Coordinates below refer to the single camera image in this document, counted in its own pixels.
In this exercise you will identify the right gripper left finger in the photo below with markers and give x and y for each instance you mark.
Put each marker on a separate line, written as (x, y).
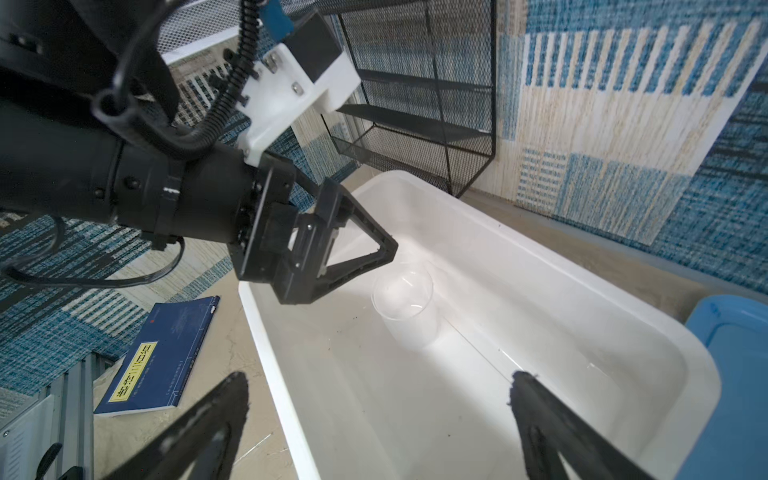
(202, 443)

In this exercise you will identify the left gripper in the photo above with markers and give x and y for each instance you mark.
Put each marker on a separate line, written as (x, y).
(346, 241)

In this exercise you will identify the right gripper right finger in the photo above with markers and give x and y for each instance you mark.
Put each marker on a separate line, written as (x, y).
(553, 437)

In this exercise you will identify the clear glass flask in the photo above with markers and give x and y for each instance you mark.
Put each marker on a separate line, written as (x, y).
(403, 295)

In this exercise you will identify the white plastic storage bin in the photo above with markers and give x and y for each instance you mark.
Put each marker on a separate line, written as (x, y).
(355, 403)

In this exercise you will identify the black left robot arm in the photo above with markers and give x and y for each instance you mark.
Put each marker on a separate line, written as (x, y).
(87, 132)

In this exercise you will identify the dark blue notebook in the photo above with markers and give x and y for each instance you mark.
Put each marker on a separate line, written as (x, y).
(158, 364)

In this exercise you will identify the black mesh shelf rack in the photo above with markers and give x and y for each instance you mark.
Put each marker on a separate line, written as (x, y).
(427, 99)

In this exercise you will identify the blue plastic bin lid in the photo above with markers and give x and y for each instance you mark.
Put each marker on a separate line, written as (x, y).
(733, 444)

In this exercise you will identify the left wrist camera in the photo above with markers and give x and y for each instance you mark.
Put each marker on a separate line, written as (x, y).
(308, 69)

